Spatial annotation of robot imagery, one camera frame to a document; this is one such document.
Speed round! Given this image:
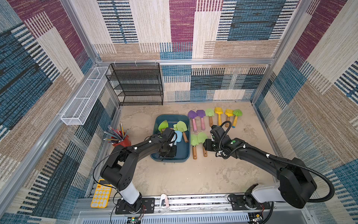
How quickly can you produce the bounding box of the green shovel wooden handle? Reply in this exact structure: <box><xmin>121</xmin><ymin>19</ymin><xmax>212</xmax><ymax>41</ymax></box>
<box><xmin>205</xmin><ymin>108</ymin><xmax>214</xmax><ymax>127</ymax></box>

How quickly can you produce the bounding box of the yellow shovel wooden handle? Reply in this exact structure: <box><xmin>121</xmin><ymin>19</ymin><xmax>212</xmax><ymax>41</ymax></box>
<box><xmin>225</xmin><ymin>109</ymin><xmax>234</xmax><ymax>121</ymax></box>

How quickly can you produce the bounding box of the purple shovel pink handle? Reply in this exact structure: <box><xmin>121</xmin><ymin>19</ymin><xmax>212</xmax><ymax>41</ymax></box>
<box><xmin>188</xmin><ymin>110</ymin><xmax>198</xmax><ymax>132</ymax></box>
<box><xmin>196</xmin><ymin>110</ymin><xmax>206</xmax><ymax>130</ymax></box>

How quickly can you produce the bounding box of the green shovel yellow handle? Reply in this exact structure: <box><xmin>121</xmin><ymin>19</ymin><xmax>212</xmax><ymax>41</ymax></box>
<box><xmin>232</xmin><ymin>109</ymin><xmax>242</xmax><ymax>128</ymax></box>

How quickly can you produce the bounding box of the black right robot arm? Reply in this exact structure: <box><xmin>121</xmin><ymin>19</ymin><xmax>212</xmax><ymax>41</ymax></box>
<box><xmin>203</xmin><ymin>138</ymin><xmax>335</xmax><ymax>209</ymax></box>

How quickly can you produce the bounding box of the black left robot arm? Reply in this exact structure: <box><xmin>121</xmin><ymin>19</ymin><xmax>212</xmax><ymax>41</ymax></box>
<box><xmin>100</xmin><ymin>128</ymin><xmax>178</xmax><ymax>212</ymax></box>

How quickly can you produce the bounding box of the teal plastic storage box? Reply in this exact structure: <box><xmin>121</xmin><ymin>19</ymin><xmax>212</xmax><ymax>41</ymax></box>
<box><xmin>150</xmin><ymin>114</ymin><xmax>191</xmax><ymax>163</ymax></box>

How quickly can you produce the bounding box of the red pencil holder cup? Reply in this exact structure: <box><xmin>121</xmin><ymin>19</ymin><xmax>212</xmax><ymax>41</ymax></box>
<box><xmin>103</xmin><ymin>124</ymin><xmax>131</xmax><ymax>147</ymax></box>

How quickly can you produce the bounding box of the yellow calculator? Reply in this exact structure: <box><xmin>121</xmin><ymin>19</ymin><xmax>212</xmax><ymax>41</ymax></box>
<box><xmin>90</xmin><ymin>179</ymin><xmax>112</xmax><ymax>209</ymax></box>

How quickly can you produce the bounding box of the light blue shovel white handle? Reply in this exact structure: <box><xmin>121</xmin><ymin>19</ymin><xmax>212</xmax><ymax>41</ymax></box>
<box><xmin>173</xmin><ymin>130</ymin><xmax>183</xmax><ymax>145</ymax></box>

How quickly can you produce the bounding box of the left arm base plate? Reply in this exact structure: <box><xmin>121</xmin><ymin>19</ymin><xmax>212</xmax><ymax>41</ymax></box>
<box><xmin>115</xmin><ymin>197</ymin><xmax>155</xmax><ymax>215</ymax></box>

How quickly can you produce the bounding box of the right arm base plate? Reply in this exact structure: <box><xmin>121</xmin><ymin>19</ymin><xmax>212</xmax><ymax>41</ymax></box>
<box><xmin>227</xmin><ymin>194</ymin><xmax>271</xmax><ymax>211</ymax></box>

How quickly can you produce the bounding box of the black wire shelf rack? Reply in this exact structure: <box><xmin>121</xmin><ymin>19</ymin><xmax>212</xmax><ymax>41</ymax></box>
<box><xmin>106</xmin><ymin>63</ymin><xmax>164</xmax><ymax>106</ymax></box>

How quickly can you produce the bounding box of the white mesh wall basket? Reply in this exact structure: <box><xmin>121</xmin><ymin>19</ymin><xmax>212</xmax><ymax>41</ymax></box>
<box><xmin>61</xmin><ymin>67</ymin><xmax>108</xmax><ymax>126</ymax></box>

